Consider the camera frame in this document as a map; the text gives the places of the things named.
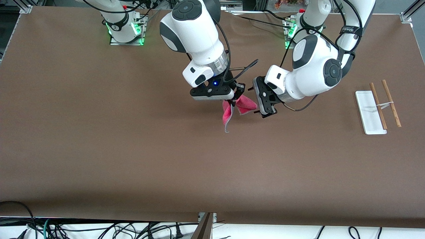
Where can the aluminium table bracket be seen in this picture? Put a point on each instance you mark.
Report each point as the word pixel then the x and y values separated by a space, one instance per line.
pixel 214 216

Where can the pink fluffy towel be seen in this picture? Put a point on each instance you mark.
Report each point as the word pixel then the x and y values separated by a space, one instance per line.
pixel 247 104

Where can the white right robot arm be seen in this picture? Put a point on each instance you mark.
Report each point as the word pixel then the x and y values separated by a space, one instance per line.
pixel 196 36

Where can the white rack base tray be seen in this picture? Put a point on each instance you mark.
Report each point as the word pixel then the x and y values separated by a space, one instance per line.
pixel 367 113

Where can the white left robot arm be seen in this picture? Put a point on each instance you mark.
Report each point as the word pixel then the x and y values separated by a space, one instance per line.
pixel 315 63

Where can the aluminium corner profile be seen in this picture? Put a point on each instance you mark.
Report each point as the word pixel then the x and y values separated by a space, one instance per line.
pixel 26 8
pixel 410 13

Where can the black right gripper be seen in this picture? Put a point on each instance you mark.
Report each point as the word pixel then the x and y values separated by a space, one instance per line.
pixel 238 90

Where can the brown wooden beam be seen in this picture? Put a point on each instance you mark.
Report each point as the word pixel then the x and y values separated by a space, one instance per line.
pixel 203 230

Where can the black power plug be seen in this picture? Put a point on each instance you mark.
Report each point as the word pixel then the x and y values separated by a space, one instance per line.
pixel 178 233

